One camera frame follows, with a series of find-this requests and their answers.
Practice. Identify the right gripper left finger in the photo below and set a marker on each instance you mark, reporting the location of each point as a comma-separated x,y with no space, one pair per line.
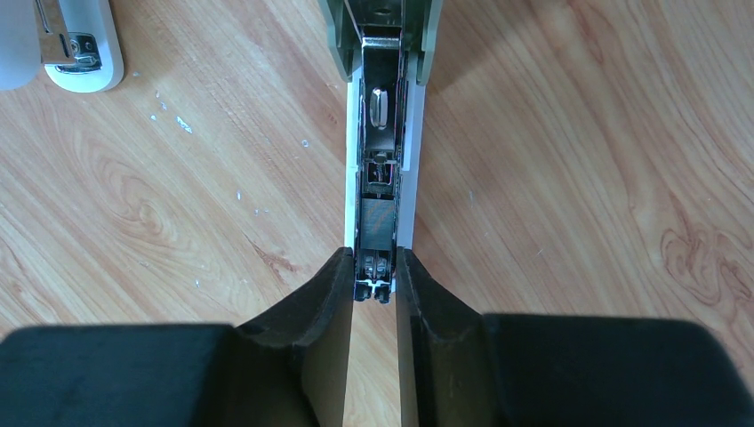
285,367

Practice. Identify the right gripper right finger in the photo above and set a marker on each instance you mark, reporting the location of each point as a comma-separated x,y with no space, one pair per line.
460,367

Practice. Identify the grey staple strip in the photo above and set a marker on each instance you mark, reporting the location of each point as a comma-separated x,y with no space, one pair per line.
377,224

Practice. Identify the grey stapler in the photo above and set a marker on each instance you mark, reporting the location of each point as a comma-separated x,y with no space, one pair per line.
384,51

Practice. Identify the white stapler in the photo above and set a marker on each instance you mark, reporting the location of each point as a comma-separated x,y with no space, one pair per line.
74,42

